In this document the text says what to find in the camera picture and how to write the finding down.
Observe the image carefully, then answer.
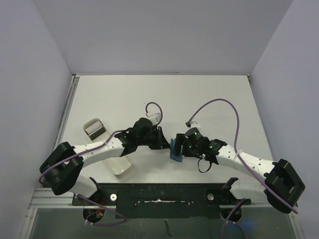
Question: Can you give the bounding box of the aluminium left side rail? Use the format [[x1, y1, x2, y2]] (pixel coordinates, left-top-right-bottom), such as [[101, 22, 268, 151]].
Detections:
[[53, 74, 80, 150]]

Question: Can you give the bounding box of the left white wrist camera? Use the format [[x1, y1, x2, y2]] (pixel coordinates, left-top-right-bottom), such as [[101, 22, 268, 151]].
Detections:
[[146, 112, 161, 125]]

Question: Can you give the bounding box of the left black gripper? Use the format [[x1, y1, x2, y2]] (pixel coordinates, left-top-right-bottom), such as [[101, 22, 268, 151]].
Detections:
[[137, 126, 170, 149]]

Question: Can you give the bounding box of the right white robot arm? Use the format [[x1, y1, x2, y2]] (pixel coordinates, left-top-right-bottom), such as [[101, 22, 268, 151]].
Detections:
[[170, 127, 306, 214]]

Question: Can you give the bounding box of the white oblong plastic tray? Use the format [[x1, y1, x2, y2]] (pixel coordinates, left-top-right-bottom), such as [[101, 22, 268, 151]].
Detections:
[[83, 118, 132, 176]]

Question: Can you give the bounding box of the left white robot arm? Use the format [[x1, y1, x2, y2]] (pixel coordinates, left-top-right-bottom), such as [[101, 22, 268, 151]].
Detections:
[[38, 118, 170, 205]]

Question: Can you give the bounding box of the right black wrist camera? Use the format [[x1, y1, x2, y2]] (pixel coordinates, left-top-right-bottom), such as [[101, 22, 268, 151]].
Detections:
[[184, 121, 203, 143]]

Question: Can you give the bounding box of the blue leather card holder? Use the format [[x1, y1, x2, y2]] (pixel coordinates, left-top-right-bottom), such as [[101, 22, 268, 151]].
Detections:
[[170, 138, 183, 162]]

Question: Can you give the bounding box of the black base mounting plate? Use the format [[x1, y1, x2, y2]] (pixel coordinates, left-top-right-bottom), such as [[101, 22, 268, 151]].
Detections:
[[72, 178, 252, 220]]

